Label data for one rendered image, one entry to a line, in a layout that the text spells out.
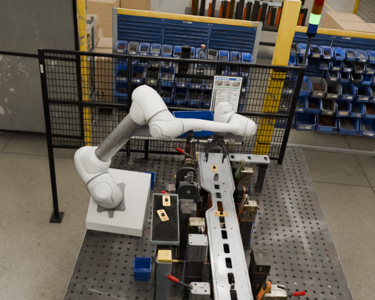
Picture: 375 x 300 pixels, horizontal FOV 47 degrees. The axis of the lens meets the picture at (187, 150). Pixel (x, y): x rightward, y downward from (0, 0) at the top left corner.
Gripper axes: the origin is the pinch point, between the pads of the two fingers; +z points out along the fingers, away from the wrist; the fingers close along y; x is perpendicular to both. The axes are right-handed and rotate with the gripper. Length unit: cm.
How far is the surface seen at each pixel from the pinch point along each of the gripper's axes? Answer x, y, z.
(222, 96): 54, 8, -21
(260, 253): -79, 17, 5
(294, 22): 57, 50, -80
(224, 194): -27.7, 4.5, 7.5
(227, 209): -41.9, 4.3, 7.6
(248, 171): -7.9, 22.0, 2.9
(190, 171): -28.8, -19.0, -9.0
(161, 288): -98, -34, 12
